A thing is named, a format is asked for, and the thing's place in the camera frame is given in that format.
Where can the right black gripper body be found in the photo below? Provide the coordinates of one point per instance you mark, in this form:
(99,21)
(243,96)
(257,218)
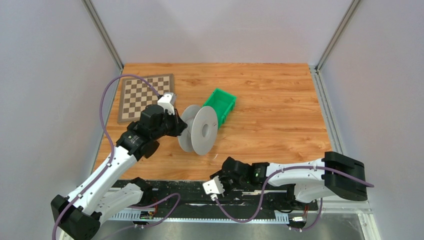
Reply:
(229,184)

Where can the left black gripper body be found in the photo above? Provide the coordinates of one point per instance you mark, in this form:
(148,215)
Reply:
(169,123)

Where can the grey cable spool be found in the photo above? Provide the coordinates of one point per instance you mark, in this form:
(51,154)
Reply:
(201,132)

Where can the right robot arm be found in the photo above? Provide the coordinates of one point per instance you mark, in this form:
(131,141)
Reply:
(334,174)

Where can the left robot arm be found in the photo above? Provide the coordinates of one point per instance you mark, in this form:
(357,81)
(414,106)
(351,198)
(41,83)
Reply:
(83,211)

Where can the wooden chessboard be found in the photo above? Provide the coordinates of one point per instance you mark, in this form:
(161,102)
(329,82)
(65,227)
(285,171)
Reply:
(135,95)

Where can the green plastic bin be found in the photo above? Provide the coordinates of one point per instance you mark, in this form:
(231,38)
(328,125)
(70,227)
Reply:
(223,103)

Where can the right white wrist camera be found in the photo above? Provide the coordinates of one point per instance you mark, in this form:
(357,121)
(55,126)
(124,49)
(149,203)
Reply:
(214,188)

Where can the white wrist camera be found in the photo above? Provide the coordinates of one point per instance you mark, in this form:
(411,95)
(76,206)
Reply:
(214,188)
(167,101)

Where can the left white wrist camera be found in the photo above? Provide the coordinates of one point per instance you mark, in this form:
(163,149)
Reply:
(167,101)

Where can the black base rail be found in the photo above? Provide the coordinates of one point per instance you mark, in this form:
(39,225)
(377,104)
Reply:
(187,199)

